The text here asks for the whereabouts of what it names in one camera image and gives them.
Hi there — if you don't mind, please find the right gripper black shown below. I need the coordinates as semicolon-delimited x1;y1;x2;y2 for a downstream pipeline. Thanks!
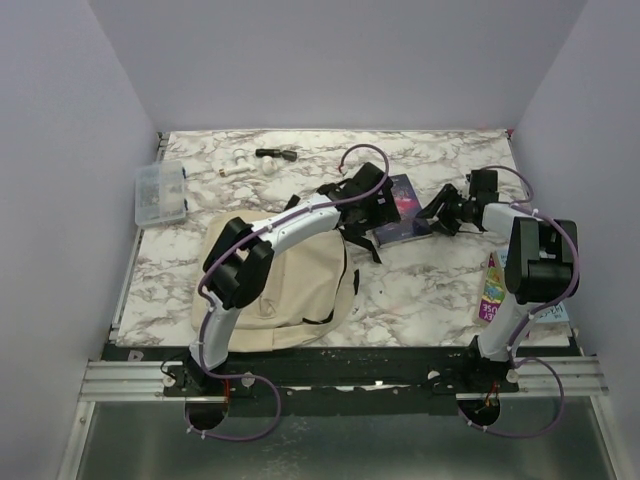
416;184;474;237

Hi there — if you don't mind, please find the dark purple book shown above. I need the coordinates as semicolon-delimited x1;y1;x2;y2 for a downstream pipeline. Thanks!
373;174;432;248

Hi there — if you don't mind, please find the beige student backpack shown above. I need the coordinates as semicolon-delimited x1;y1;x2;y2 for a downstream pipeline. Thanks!
190;210;358;354

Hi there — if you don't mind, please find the Treehouse book blue cover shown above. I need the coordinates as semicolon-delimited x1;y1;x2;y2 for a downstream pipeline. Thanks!
492;248;569;324

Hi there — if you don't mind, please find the Treehouse book purple cover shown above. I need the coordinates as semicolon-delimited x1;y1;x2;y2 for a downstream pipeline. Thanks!
475;249;508;325

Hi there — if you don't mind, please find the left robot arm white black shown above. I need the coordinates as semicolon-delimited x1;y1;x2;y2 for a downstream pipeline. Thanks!
187;162;399;395

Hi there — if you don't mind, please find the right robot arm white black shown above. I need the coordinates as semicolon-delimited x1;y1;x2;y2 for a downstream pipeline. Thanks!
416;165;580;392

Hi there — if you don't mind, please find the black cylindrical tool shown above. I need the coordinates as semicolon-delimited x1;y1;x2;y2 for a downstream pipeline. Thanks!
255;148;298;162

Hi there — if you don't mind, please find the small white round cap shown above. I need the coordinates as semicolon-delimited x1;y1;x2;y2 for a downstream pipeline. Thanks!
262;156;278;176

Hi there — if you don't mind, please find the white plastic pipe fitting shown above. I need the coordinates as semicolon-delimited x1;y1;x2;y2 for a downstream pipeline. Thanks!
218;148;256;178

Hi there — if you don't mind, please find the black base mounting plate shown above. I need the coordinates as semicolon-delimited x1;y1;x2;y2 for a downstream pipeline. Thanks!
102;342;521;416

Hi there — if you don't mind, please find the clear plastic organizer box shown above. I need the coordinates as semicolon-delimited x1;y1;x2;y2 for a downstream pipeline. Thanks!
135;161;188;229

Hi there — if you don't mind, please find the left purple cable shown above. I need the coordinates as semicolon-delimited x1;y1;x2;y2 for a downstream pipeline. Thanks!
197;143;392;441

